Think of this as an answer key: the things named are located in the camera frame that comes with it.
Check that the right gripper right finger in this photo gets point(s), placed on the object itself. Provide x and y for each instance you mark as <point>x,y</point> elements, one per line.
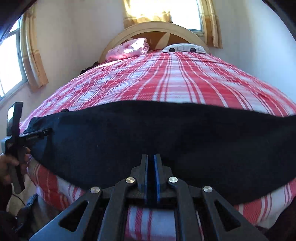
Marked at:
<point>200,213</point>

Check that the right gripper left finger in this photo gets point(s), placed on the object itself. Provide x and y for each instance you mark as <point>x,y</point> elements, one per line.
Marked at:
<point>100,214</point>

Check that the black pants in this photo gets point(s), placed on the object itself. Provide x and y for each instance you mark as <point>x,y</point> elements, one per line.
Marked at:
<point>242,154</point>

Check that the person's left hand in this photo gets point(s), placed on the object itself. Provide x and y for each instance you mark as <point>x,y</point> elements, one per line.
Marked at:
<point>8,161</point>

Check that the side window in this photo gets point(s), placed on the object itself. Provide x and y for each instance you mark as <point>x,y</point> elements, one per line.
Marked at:
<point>12,72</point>

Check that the dark quilted jacket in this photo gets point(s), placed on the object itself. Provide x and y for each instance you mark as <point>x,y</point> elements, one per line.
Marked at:
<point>17,227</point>

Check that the yellow side window curtain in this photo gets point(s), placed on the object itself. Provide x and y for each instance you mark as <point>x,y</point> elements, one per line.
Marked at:
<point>31,57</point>

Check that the black item beside bed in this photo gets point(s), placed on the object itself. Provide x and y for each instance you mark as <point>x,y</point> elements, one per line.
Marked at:
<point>90,67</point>

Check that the red plaid bedsheet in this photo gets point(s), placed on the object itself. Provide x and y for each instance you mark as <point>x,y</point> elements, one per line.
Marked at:
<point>165,77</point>

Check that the pink floral pillow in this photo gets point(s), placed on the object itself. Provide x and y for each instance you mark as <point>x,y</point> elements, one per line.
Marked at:
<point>131,48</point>

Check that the white patterned pillow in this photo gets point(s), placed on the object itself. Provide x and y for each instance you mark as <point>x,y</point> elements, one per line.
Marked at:
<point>184,47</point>

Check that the yellow curtain behind headboard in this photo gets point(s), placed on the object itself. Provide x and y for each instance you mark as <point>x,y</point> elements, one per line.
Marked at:
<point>141,11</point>

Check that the cream wooden headboard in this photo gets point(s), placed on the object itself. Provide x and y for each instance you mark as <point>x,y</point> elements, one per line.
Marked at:
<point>158,36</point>

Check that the yellow curtain right of headboard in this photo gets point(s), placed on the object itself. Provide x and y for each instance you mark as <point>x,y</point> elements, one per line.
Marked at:
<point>211,25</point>

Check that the window behind headboard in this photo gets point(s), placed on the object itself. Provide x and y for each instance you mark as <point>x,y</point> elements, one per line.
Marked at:
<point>187,14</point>

